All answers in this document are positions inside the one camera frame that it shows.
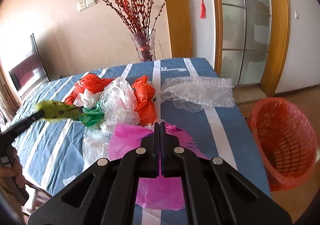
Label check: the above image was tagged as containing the flat screen television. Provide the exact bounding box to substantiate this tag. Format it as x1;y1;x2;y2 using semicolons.
9;33;50;99

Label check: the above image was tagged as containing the pink plastic bag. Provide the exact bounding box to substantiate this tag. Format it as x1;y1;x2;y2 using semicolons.
108;122;210;211

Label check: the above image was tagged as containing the green plastic bag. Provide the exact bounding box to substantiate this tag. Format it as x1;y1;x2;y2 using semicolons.
79;101;105;126

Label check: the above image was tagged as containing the frosted glass sliding door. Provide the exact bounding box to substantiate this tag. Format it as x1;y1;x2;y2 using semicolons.
214;0;290;97

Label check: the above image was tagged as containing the clear plastic bag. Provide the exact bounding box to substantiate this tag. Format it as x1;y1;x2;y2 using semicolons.
82;77;140;170

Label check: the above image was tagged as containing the orange-red plastic bag right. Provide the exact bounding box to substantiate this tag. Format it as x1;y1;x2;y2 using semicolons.
132;76;157;126

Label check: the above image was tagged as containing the yellow-green spotted plastic bag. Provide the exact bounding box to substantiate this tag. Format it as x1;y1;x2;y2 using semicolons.
35;100;81;122

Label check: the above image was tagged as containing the white plastic bag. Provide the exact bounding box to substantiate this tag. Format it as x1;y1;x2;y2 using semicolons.
73;89;102;109

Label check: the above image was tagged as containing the red plastic bag left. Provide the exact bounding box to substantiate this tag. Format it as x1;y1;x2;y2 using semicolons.
63;73;114;105

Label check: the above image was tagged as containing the wall switch and socket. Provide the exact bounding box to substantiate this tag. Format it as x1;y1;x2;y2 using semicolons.
77;0;96;11

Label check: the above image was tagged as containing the orange lined trash basket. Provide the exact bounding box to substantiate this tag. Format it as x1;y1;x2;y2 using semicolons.
247;97;317;191

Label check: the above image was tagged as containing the bubble wrap sheet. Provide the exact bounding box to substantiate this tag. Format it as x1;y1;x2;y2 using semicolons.
161;76;235;113

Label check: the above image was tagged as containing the person's left hand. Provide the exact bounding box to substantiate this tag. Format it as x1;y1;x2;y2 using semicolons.
0;148;26;192

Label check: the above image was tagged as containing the blue white striped tablecloth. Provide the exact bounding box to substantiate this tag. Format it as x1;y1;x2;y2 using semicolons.
11;58;271;225

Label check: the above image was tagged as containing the glass vase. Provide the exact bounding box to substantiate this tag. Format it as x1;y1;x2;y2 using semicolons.
130;29;156;62

